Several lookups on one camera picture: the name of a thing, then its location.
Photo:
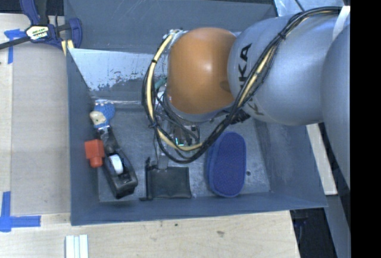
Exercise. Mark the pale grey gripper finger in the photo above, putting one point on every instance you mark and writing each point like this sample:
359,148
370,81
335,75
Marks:
162,162

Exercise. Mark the black square pouch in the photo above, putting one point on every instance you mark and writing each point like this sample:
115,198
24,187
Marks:
171,182

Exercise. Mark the black tape dispenser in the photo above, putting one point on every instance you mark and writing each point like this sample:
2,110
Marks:
120,174

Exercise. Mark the blue oval sponge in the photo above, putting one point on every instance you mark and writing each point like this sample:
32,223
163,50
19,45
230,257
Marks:
227,164

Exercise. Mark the red-orange plastic block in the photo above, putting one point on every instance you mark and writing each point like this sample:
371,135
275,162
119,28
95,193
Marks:
94,149

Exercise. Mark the blue and cream toy figure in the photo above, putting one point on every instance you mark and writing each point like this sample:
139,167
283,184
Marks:
102,112

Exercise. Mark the pale wood flat board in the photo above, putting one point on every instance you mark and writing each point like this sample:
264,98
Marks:
40,131

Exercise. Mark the grey metal bin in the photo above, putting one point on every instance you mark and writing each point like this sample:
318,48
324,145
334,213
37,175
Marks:
119,21

